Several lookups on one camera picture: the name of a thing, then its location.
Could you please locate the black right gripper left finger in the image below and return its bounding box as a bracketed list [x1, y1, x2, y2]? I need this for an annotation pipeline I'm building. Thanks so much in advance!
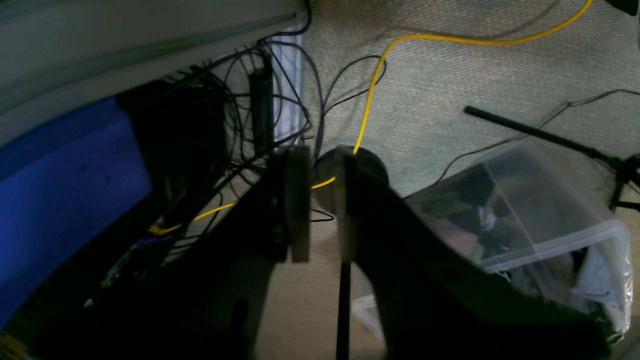
[165, 145, 311, 360]

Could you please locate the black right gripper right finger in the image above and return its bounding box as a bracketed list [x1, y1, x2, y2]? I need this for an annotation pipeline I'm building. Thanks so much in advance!
[334, 148, 611, 360]

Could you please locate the clear plastic storage bin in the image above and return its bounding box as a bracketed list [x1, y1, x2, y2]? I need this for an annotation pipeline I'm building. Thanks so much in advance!
[353, 141, 633, 344]

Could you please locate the black power strip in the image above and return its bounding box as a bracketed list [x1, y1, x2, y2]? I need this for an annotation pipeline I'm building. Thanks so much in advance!
[248, 54, 275, 154]

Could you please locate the blue foam pad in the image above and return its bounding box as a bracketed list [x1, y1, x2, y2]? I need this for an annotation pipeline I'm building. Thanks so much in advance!
[0, 96, 153, 326]

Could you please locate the black tripod stand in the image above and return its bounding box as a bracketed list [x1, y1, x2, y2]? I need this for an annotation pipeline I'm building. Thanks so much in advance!
[463, 105, 640, 212]

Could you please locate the yellow cable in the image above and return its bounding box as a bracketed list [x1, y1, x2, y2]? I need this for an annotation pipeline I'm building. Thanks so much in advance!
[149, 0, 594, 237]

